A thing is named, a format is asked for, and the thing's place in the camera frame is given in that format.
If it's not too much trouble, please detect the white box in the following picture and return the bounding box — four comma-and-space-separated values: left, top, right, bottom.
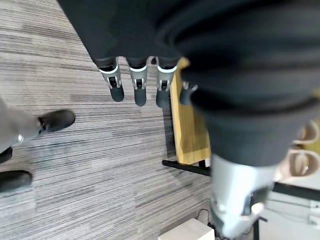
157, 217, 216, 240

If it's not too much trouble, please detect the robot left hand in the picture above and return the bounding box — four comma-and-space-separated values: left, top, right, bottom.
57, 0, 320, 239

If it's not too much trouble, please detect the black cable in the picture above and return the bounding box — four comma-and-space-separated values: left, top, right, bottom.
196, 207, 217, 230

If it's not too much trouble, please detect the wooden shoe rack board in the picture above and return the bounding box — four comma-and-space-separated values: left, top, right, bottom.
169, 56, 212, 166

